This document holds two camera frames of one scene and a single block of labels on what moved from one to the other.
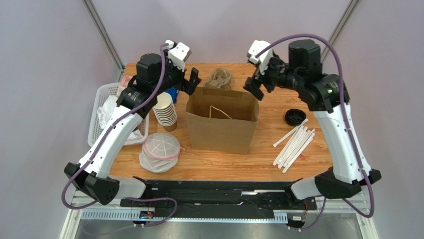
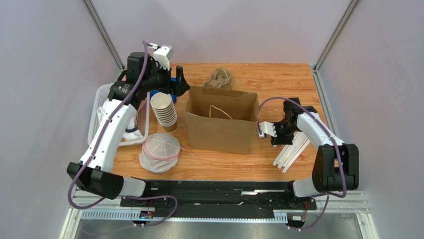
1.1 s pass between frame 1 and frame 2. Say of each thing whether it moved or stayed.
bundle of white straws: stayed
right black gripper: moved
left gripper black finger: moved
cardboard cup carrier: stayed
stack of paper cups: stayed
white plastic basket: stayed
